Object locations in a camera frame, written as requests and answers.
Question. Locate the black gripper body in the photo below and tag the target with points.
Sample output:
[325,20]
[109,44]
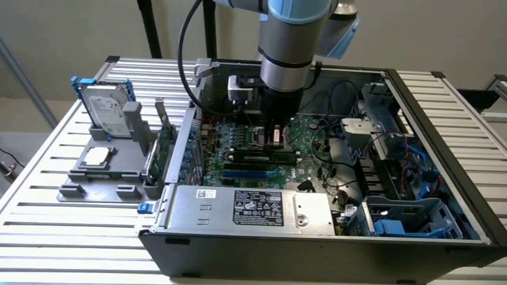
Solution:
[282,102]

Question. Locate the green RAM stick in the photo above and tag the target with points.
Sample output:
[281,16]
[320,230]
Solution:
[250,156]

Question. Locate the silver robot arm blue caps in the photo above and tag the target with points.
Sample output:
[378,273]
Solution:
[292,44]

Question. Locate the black RAM slot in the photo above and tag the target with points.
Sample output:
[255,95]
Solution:
[254,166]

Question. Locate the blue expansion slot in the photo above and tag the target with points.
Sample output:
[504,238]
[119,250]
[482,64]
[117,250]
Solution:
[247,174]

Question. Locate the green motherboard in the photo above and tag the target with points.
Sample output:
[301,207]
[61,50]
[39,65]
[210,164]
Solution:
[313,148]

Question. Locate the silver metal drive cage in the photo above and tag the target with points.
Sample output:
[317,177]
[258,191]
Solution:
[377,127]

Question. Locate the silver power supply unit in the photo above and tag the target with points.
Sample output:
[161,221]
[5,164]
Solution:
[222,210]

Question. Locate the green graphics card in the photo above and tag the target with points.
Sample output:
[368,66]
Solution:
[161,151]

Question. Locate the black stand pole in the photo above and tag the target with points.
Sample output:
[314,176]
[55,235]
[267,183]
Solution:
[210,29]
[150,28]

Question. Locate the blue case latch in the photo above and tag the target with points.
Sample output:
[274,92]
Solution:
[146,207]

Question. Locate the black open PC case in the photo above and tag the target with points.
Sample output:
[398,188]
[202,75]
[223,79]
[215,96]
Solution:
[301,255]

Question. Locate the blue plastic disk bay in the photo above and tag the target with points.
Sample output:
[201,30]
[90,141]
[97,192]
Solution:
[412,216]

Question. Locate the silver CPU chip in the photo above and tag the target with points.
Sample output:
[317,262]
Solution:
[97,155]

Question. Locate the grey parts rack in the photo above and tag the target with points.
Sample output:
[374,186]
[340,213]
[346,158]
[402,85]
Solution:
[99,181]

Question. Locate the black side table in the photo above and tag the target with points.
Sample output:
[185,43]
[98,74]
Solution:
[476,99]

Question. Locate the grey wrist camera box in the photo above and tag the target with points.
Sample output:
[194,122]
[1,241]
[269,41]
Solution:
[242,89]

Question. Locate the hard disk in blue bracket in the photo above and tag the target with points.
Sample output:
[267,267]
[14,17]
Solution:
[106,111]

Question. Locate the grey aluminium frame bar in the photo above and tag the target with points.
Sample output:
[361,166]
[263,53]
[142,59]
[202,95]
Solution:
[23,80]

